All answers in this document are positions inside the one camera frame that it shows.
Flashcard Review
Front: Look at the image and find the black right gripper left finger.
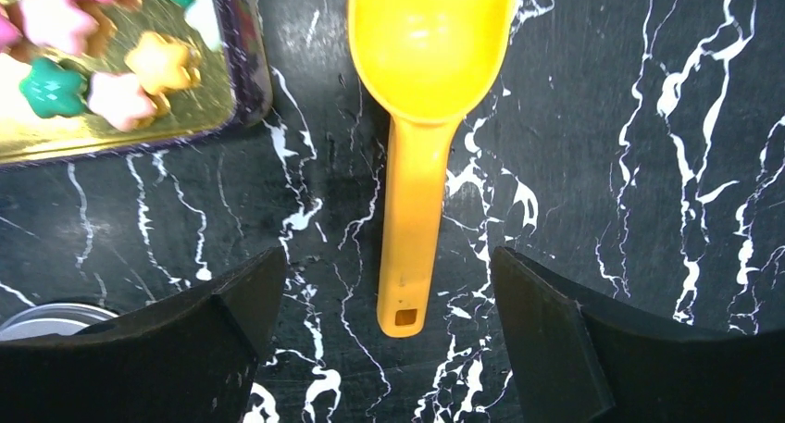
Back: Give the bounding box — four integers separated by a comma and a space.
1, 247, 287, 422

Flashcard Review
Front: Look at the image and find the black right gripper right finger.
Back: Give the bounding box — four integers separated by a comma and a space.
490, 247, 784, 422

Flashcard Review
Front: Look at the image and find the yellow plastic scoop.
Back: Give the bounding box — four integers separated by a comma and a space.
347, 0, 517, 338

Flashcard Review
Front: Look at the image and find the dark tin of star candies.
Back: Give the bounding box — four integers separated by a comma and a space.
1, 0, 272, 168

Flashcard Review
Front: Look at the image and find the white round jar lid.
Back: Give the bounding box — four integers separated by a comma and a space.
1, 303, 118, 342

